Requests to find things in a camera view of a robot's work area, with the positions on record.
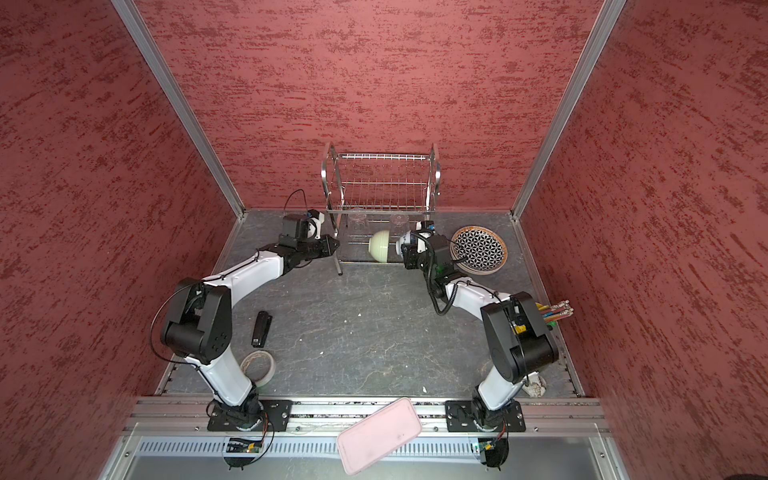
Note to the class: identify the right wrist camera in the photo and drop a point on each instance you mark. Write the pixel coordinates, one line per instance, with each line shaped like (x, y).
(425, 228)

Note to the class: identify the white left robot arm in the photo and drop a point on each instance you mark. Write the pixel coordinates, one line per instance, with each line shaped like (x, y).
(198, 323)

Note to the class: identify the black stapler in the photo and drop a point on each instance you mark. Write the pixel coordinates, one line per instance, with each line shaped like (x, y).
(261, 329)

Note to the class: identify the pink tray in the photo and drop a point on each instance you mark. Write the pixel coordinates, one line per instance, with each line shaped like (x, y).
(378, 435)

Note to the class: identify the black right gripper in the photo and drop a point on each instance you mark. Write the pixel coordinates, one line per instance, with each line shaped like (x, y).
(411, 255)

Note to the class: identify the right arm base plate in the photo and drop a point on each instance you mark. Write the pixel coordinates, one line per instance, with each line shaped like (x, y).
(485, 416)

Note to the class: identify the aluminium front rail frame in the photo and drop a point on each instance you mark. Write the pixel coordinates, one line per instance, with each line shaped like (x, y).
(176, 426)

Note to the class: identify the white patterned plate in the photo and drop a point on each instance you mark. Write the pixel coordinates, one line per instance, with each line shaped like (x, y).
(478, 250)

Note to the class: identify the blue white porcelain bowl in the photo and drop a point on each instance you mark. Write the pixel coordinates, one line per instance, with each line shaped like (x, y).
(408, 239)

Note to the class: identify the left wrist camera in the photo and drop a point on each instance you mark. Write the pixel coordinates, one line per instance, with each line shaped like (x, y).
(312, 224)

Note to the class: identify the aluminium corner post left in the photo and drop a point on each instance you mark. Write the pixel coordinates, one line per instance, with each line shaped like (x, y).
(131, 18)

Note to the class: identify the masking tape roll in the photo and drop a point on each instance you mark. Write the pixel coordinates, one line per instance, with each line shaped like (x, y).
(259, 366)

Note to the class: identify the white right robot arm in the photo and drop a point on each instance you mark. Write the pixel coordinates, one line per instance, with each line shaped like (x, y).
(520, 342)

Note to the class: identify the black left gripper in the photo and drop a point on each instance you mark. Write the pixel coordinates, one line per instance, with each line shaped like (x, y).
(328, 242)

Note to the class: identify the aluminium corner post right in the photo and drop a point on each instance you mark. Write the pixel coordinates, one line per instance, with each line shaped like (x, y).
(603, 26)

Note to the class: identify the steel two-tier dish rack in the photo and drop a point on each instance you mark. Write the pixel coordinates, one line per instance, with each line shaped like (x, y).
(366, 192)

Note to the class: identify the aluminium corner post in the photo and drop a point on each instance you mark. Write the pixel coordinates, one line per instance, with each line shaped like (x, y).
(603, 26)
(131, 18)

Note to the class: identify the pale green bowl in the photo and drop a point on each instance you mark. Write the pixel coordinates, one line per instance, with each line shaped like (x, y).
(378, 246)

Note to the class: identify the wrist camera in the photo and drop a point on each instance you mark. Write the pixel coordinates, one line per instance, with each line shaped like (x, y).
(312, 224)
(425, 228)

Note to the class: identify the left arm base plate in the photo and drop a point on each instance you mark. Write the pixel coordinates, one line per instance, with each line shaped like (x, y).
(258, 416)

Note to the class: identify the coloured pens bundle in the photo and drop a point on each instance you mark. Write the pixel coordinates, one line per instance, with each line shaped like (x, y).
(555, 312)

